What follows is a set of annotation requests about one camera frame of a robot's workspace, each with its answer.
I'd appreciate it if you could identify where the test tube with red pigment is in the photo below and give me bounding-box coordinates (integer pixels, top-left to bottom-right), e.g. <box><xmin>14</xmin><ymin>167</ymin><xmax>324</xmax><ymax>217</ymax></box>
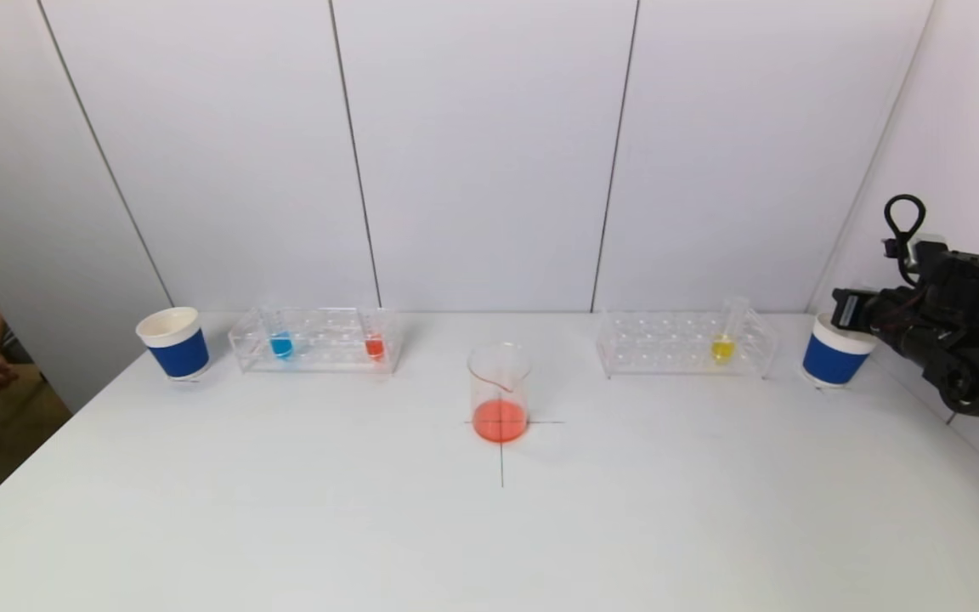
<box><xmin>360</xmin><ymin>306</ymin><xmax>388</xmax><ymax>362</ymax></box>

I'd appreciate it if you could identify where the test tube with yellow pigment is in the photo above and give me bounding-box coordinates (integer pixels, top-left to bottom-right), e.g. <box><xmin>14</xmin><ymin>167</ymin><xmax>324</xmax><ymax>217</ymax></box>
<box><xmin>709</xmin><ymin>296</ymin><xmax>750</xmax><ymax>366</ymax></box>

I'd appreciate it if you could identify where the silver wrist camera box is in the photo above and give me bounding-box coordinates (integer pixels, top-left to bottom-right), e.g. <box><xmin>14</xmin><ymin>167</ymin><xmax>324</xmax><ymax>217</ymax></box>
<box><xmin>885</xmin><ymin>236</ymin><xmax>949</xmax><ymax>286</ymax></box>

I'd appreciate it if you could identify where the black looped camera cable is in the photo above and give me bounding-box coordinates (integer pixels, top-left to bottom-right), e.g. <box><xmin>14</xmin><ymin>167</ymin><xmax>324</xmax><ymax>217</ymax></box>
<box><xmin>884</xmin><ymin>194</ymin><xmax>926</xmax><ymax>264</ymax></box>

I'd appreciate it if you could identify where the clear glass beaker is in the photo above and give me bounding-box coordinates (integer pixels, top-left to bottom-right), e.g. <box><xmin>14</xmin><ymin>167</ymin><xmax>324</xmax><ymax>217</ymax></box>
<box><xmin>467</xmin><ymin>342</ymin><xmax>533</xmax><ymax>444</ymax></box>

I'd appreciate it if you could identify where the blue and white paper cup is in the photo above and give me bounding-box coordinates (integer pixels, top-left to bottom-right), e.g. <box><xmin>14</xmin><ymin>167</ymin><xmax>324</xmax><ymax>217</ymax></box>
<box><xmin>135</xmin><ymin>306</ymin><xmax>211</xmax><ymax>382</ymax></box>
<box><xmin>801</xmin><ymin>313</ymin><xmax>879</xmax><ymax>388</ymax></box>

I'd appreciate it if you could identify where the clear acrylic test tube rack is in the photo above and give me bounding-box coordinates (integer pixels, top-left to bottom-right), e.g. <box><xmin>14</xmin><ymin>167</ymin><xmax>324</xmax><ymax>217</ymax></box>
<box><xmin>229</xmin><ymin>307</ymin><xmax>403</xmax><ymax>377</ymax></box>
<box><xmin>596</xmin><ymin>308</ymin><xmax>778</xmax><ymax>380</ymax></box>

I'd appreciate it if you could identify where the test tube with blue pigment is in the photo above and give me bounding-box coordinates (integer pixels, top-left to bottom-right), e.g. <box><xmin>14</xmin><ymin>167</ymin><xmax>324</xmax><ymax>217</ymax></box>
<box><xmin>262</xmin><ymin>297</ymin><xmax>297</xmax><ymax>360</ymax></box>

